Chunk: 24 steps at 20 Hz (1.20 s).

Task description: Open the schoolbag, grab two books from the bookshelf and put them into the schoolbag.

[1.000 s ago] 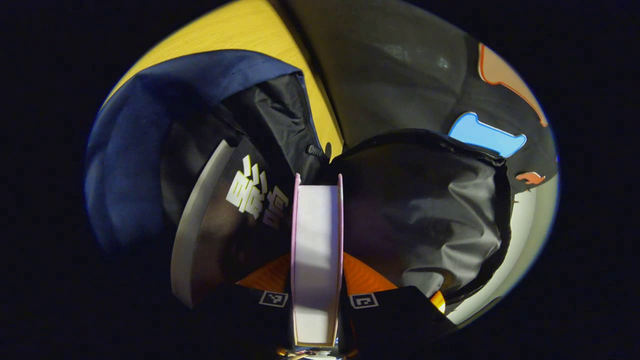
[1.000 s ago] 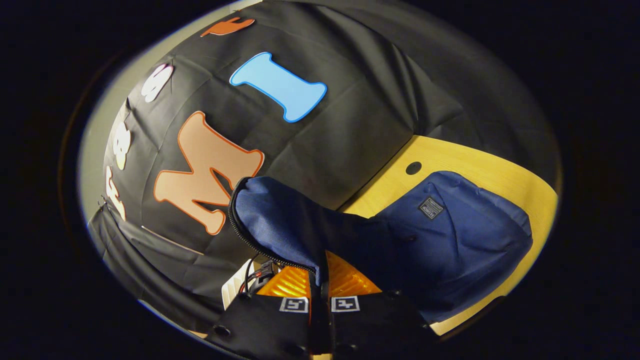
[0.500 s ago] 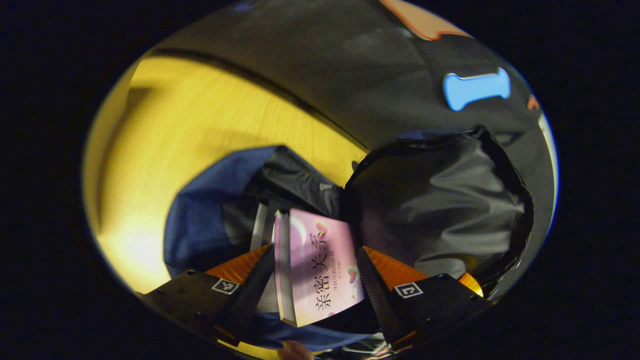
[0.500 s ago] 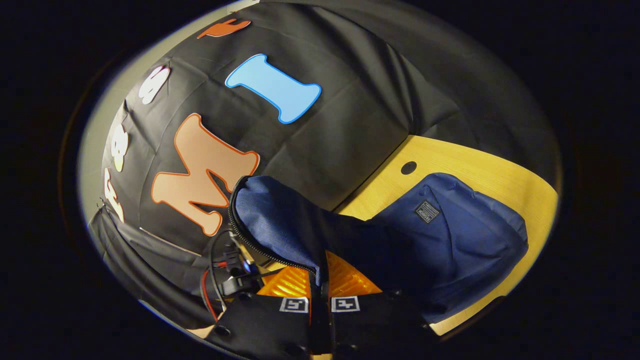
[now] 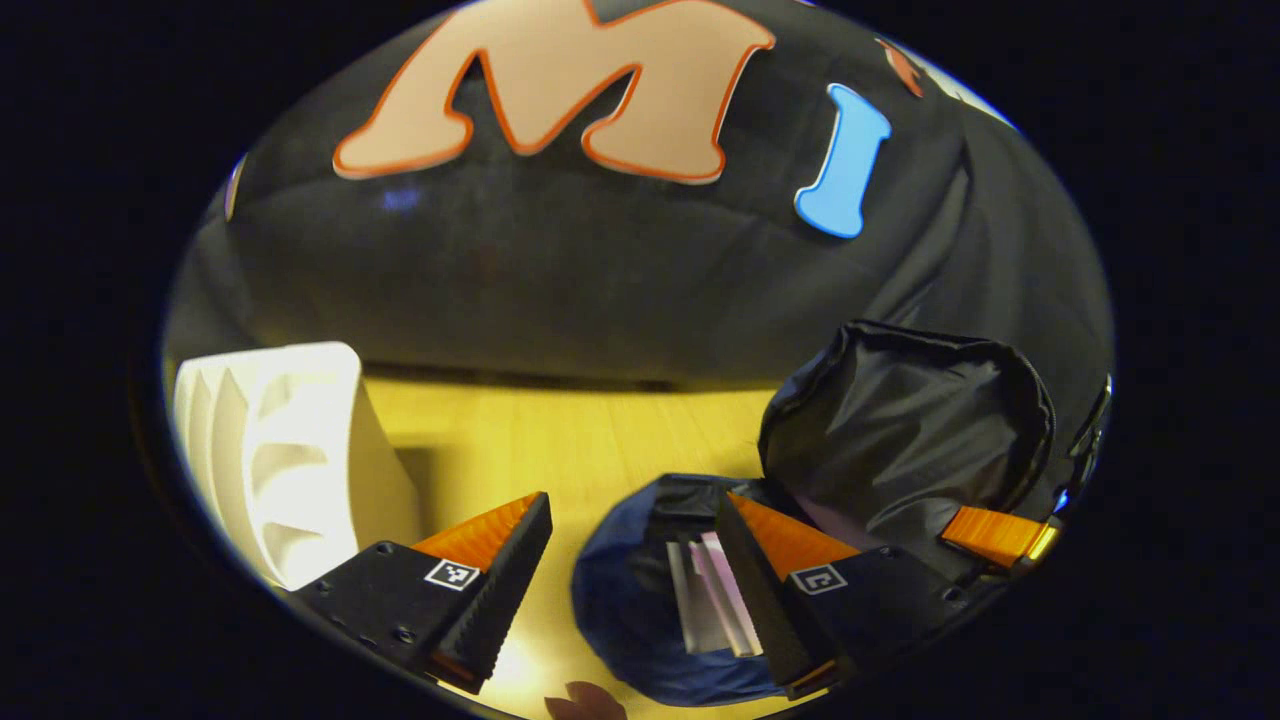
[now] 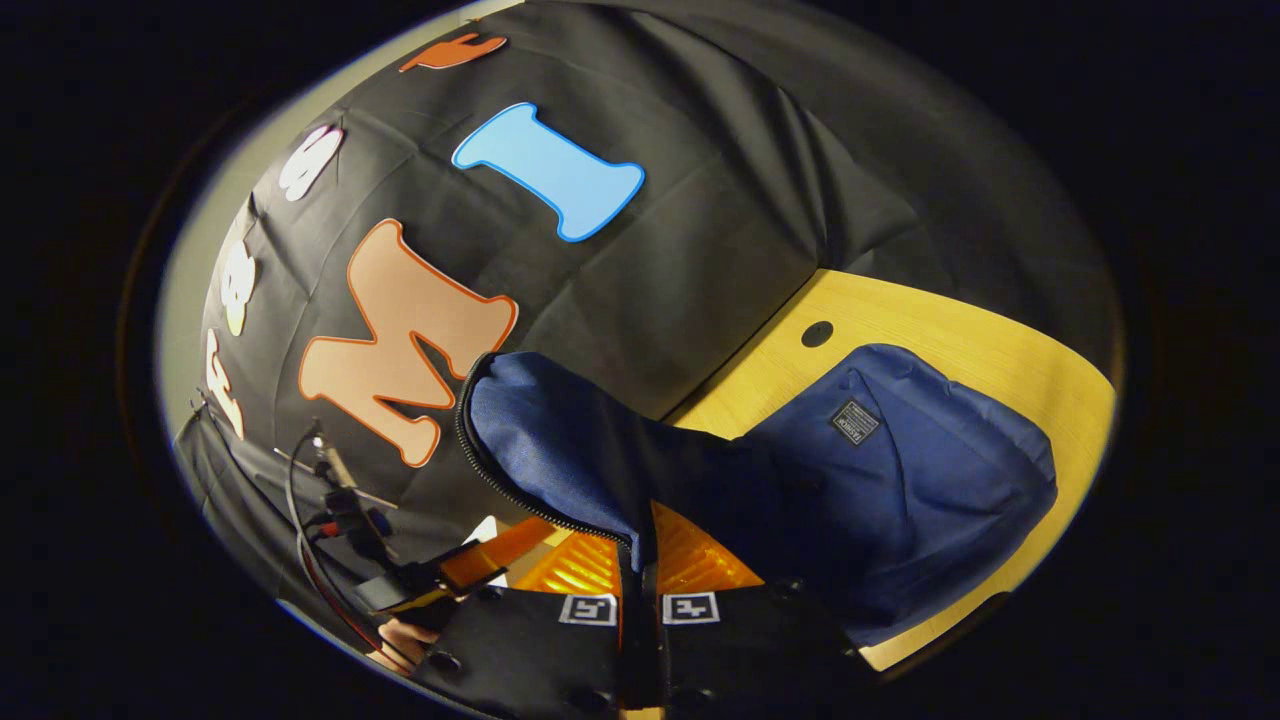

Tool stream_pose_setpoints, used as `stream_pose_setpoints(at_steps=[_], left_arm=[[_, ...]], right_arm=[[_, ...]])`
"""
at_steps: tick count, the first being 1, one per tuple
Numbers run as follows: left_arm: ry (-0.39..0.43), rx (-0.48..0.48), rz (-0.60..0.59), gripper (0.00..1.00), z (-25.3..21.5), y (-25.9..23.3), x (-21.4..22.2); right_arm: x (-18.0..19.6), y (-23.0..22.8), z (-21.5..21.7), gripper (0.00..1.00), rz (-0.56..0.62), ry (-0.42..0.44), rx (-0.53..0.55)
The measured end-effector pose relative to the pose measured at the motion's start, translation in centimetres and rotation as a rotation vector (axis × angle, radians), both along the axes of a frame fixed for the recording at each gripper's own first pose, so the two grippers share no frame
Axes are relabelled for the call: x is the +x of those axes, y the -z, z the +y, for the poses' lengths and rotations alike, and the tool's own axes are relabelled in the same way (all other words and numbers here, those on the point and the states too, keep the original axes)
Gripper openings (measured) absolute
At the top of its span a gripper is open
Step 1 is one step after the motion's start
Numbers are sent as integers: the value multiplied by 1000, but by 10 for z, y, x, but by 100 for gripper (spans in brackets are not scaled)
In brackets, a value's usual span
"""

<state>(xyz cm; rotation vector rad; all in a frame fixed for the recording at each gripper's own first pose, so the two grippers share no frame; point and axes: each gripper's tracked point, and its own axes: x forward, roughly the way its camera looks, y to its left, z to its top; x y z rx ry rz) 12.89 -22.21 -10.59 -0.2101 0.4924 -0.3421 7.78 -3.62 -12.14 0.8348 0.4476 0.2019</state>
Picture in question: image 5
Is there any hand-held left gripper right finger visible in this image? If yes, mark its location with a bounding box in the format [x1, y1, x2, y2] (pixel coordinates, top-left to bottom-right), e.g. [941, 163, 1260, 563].
[714, 492, 976, 701]

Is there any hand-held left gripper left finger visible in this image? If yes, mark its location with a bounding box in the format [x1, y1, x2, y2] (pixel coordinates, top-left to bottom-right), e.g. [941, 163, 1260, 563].
[290, 490, 554, 696]

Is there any pink cover book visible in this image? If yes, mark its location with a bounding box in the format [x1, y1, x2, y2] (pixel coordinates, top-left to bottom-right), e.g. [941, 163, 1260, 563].
[698, 532, 766, 658]

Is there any dark cover book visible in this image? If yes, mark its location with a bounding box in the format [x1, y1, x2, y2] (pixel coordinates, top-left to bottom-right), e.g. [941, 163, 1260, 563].
[665, 540, 723, 653]

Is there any blue schoolbag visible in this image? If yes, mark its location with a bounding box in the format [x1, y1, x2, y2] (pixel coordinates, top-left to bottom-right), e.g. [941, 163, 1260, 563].
[572, 320, 1061, 708]

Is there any white bookshelf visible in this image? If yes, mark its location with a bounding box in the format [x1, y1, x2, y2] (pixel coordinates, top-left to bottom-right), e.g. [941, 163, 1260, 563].
[172, 342, 423, 591]

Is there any black backdrop cloth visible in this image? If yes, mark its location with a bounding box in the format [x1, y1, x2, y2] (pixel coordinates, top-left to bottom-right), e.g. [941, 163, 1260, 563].
[165, 0, 1116, 501]

